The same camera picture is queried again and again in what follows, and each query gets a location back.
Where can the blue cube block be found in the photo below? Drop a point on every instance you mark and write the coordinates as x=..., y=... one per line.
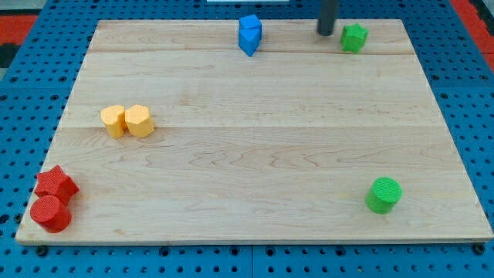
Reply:
x=251, y=22

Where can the red cylinder block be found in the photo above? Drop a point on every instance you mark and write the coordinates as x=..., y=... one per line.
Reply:
x=50, y=213

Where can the yellow heart block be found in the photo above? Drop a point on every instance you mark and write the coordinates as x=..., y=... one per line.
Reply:
x=113, y=118

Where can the yellow hexagon block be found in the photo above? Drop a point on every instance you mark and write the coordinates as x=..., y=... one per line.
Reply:
x=139, y=121

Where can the red star block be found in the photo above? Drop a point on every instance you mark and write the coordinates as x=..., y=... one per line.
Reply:
x=57, y=183

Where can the blue triangular prism block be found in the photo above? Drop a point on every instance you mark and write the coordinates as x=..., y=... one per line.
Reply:
x=249, y=40

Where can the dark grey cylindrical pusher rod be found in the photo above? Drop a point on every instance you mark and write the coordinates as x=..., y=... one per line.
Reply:
x=327, y=17

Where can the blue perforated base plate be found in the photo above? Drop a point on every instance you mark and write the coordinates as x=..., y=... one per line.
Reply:
x=37, y=84

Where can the green cylinder block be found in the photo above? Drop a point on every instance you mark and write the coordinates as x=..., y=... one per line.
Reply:
x=383, y=195

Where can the light wooden board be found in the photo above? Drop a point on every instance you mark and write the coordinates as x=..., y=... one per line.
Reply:
x=277, y=148

